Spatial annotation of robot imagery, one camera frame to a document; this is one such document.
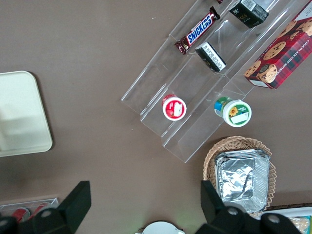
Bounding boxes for cream plastic tray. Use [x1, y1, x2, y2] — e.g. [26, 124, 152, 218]
[0, 70, 54, 158]

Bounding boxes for Snickers chocolate bar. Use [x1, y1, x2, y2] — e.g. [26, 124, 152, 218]
[174, 6, 221, 56]

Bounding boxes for white round object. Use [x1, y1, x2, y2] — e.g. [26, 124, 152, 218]
[137, 221, 185, 234]

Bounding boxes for green sunflower lidded cup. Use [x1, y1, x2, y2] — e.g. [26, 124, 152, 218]
[214, 96, 253, 128]

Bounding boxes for large black tea box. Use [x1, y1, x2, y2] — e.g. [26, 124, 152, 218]
[229, 0, 270, 29]

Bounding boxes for small black white-labelled box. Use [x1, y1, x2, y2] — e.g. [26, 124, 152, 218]
[195, 41, 227, 73]

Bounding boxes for woven wicker basket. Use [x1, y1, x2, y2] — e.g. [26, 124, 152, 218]
[203, 136, 277, 218]

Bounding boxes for red lidded yogurt cup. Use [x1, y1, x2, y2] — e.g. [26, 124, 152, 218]
[162, 94, 188, 121]

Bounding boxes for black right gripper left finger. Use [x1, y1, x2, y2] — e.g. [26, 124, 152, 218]
[18, 180, 92, 234]

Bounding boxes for white rectangular tray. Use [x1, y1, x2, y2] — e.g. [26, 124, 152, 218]
[258, 206, 312, 221]

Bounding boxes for clear acrylic tiered shelf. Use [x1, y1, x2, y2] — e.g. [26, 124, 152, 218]
[120, 0, 308, 164]

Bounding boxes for red soda can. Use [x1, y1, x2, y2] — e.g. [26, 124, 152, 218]
[33, 202, 52, 215]
[10, 207, 31, 223]

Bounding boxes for teal packaged snack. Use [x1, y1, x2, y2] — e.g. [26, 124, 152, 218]
[290, 215, 312, 234]

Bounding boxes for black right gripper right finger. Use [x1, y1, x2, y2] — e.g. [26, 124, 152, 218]
[195, 180, 259, 234]

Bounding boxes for clear acrylic can holder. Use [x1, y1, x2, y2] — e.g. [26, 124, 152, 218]
[0, 196, 60, 218]

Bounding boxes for red tartan cookie box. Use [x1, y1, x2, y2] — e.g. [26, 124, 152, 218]
[243, 1, 312, 90]

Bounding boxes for stacked aluminium foil trays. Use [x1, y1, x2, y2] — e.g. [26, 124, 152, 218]
[214, 149, 271, 213]

